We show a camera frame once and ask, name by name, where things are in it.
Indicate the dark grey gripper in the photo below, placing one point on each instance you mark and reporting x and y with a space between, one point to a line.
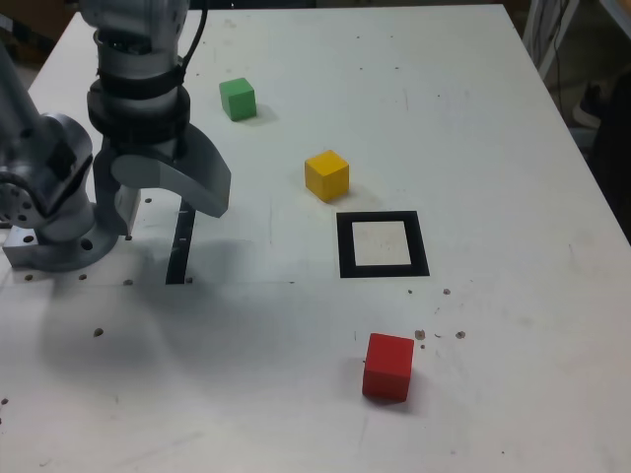
148 148

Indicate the green cube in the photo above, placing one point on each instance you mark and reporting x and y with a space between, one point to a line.
237 99

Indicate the yellow cube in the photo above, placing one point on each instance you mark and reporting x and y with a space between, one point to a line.
326 176

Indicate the red cube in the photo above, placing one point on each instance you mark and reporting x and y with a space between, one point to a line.
387 367

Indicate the black tape square outline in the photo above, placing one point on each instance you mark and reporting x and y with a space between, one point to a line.
345 246

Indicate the black tape strip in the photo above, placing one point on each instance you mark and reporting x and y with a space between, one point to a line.
176 256

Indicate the dark shoe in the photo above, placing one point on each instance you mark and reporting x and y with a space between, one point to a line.
586 111

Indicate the dark bulky object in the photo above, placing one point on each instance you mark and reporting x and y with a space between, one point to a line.
616 148

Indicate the white metal frame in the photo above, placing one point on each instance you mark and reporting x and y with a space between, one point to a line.
544 61

